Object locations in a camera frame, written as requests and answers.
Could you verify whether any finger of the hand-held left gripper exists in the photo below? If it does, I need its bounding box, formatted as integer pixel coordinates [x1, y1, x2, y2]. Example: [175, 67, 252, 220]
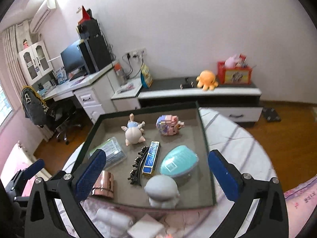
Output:
[5, 159, 45, 190]

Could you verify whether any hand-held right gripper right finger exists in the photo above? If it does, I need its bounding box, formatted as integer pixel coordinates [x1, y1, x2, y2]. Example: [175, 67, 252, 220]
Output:
[207, 149, 289, 238]

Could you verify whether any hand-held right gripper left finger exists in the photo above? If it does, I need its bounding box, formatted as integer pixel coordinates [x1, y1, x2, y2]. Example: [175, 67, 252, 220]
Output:
[25, 149, 107, 238]

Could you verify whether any rose gold cylinder case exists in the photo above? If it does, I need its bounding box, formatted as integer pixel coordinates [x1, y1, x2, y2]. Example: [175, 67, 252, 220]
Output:
[92, 171, 115, 199]

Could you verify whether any face mask packet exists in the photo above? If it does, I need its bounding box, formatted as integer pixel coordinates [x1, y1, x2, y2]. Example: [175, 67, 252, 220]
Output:
[89, 137, 127, 171]

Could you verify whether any black hair clip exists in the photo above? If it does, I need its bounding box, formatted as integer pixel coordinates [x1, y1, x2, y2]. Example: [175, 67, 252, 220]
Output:
[127, 146, 146, 186]

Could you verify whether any pink box with dark rim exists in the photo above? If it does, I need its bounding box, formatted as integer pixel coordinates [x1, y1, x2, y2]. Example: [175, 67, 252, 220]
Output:
[72, 101, 218, 209]

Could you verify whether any pig doll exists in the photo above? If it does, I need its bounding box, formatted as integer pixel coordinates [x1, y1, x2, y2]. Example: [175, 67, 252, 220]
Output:
[121, 113, 146, 146]

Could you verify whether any slim dark blue box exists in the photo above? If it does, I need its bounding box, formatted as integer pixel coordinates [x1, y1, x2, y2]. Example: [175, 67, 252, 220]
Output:
[142, 141, 162, 176]

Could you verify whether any white astronaut figure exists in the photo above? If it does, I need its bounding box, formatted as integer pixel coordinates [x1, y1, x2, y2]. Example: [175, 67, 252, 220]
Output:
[144, 175, 180, 208]

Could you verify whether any pink building block toy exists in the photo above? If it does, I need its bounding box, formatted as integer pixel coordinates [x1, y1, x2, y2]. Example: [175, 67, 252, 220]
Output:
[156, 115, 185, 136]

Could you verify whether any pink bed blanket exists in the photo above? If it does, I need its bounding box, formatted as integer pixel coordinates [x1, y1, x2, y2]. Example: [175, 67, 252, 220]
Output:
[0, 141, 37, 204]

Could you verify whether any white roll package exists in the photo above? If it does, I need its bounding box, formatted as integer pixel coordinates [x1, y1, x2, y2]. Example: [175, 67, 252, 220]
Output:
[95, 208, 135, 231]

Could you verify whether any black office chair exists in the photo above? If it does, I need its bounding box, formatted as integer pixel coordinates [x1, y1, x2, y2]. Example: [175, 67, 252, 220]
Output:
[21, 85, 83, 145]

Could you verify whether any dark printed jacket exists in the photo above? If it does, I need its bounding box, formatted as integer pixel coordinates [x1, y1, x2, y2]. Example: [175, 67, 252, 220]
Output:
[21, 87, 53, 127]

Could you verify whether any window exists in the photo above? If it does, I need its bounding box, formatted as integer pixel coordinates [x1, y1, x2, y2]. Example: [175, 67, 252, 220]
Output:
[0, 82, 11, 127]

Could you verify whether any white flat box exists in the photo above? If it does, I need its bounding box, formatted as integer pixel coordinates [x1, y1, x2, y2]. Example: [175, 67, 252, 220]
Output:
[127, 214, 162, 238]

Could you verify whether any black floor scale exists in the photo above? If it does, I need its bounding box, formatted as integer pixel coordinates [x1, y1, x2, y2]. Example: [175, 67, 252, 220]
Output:
[263, 107, 282, 122]

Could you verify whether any pink printed cloth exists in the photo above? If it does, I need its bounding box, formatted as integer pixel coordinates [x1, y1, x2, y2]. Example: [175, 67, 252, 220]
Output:
[284, 178, 317, 204]

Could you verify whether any black white low cabinet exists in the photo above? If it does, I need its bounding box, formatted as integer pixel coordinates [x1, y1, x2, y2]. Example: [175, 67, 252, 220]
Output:
[137, 77, 263, 127]

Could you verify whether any small white side table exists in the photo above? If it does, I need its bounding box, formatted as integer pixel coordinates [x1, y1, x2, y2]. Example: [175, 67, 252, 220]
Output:
[111, 78, 143, 112]

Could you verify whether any white desk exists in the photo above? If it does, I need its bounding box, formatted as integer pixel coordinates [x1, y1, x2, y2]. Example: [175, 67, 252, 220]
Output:
[43, 61, 118, 124]

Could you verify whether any printed leaflet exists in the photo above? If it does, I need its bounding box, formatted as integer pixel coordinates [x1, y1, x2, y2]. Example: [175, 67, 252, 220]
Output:
[116, 83, 135, 93]

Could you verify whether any blue white box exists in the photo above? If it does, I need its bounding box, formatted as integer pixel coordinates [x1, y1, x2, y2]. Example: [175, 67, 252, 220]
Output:
[56, 68, 67, 83]

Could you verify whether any small black device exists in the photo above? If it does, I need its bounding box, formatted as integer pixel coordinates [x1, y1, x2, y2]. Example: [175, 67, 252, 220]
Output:
[180, 78, 194, 89]

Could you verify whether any orange octopus plush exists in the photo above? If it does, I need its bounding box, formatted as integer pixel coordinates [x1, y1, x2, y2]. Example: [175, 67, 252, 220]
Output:
[196, 70, 219, 91]

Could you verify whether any black keyboard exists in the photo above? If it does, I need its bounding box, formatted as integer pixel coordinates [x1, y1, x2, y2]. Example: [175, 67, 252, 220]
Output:
[69, 72, 88, 80]

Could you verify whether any red storage box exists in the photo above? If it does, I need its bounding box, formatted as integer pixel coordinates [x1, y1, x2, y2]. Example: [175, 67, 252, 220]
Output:
[217, 61, 253, 85]

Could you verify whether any bottle with orange cap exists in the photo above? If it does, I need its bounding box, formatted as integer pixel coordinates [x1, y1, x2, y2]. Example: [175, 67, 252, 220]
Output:
[114, 63, 126, 86]

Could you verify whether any yellow blue snack bag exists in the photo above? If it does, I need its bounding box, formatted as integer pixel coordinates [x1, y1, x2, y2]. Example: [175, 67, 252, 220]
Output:
[140, 64, 153, 88]

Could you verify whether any white hutch cabinet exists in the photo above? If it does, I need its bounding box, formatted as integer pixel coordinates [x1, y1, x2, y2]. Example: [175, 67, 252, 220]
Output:
[18, 40, 53, 86]

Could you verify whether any pink plush toy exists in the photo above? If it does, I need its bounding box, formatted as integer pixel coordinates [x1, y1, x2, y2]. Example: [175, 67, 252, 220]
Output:
[224, 54, 239, 67]

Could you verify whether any black computer monitor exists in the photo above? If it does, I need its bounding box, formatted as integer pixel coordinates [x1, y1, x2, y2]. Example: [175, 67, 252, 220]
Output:
[60, 41, 87, 76]

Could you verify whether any black computer tower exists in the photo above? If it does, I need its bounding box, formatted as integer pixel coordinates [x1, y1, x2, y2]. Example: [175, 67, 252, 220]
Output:
[78, 35, 112, 74]

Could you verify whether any beige curtain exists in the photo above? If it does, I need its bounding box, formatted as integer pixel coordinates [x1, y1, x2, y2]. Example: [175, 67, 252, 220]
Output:
[1, 21, 53, 143]

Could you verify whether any white air conditioner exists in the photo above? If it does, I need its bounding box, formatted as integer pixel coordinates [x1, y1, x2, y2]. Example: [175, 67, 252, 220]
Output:
[30, 0, 57, 33]

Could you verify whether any red paper box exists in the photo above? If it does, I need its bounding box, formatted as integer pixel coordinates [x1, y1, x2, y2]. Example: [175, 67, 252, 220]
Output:
[78, 6, 96, 25]

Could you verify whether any white bed frame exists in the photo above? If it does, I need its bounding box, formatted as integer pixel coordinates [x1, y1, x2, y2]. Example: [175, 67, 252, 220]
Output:
[17, 141, 51, 179]

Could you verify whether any black power cable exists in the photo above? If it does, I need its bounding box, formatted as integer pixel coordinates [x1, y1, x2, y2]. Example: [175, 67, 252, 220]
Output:
[122, 55, 146, 80]

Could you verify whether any white wall outlet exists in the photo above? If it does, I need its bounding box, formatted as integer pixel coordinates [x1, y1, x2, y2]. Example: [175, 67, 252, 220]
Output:
[123, 47, 148, 59]

